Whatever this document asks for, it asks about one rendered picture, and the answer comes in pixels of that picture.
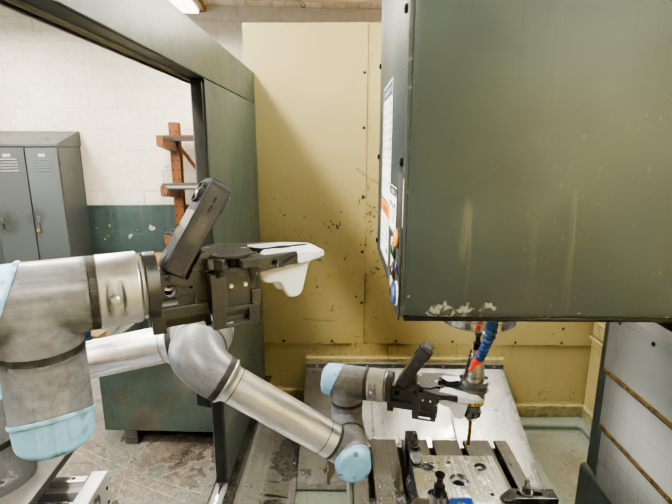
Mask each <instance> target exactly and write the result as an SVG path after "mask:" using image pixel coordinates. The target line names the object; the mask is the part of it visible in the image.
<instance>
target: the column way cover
mask: <svg viewBox="0 0 672 504"><path fill-rule="evenodd" d="M603 370H604V372H605V373H606V380H605V387H604V394H603V402H602V409H601V416H600V423H599V427H600V429H601V430H602V434H601V441H600V448H599V455H598V462H597V469H596V476H595V481H596V483H597V484H598V485H599V487H600V488H601V489H602V491H603V492H604V493H605V495H606V496H607V497H608V499H609V500H610V501H611V503H612V504H672V332H671V331H669V330H667V329H666V328H664V327H662V326H660V325H658V324H657V323H655V322H610V326H609V333H608V340H607V347H606V354H605V362H604V367H603Z"/></svg>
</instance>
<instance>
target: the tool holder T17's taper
mask: <svg viewBox="0 0 672 504"><path fill-rule="evenodd" d="M477 351H478V350H475V349H473V346H472V347H471V349H470V353H469V357H468V361H467V365H466V368H465V372H464V377H465V378H466V379H467V380H469V381H472V382H483V381H484V380H485V367H484V361H483V363H482V364H480V365H479V366H478V367H476V368H475V369H474V370H472V371H469V370H468V369H469V367H470V365H471V363H472V360H473V358H474V357H475V355H476V354H477Z"/></svg>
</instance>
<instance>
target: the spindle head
mask: <svg viewBox="0 0 672 504"><path fill-rule="evenodd" d="M379 69H381V83H380V133H379V154H378V155H377V159H379V182H378V232H377V238H376V243H377V249H378V252H379V255H380V258H381V261H382V264H383V267H384V270H385V273H386V276H387V279H388V282H389V285H390V262H391V253H390V247H391V236H392V237H393V231H392V230H391V228H390V226H389V242H388V266H387V264H386V261H385V258H384V256H383V253H382V250H381V248H380V246H381V200H382V197H383V196H382V168H383V123H384V89H385V88H386V86H387V85H388V84H389V82H390V81H391V79H392V78H393V77H394V78H393V117H392V155H391V184H393V185H394V186H395V187H397V188H398V173H401V174H404V194H403V225H402V244H401V275H400V306H399V314H400V315H401V316H402V317H403V319H404V321H494V322H655V323H672V0H382V34H381V64H379ZM383 199H384V200H385V201H386V202H387V200H386V199H385V198H384V197H383ZM387 204H388V205H389V207H390V204H389V203H388V202H387Z"/></svg>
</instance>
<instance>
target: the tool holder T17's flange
mask: <svg viewBox="0 0 672 504"><path fill-rule="evenodd" d="M464 372H465V371H463V372H461V373H460V375H459V379H461V380H460V381H459V385H461V386H460V389H461V390H462V391H464V392H466V393H468V394H472V395H484V394H486V393H488V391H489V388H488V386H489V381H490V380H488V376H487V375H485V380H484V381H483V382H472V381H469V380H467V379H466V378H465V377H464Z"/></svg>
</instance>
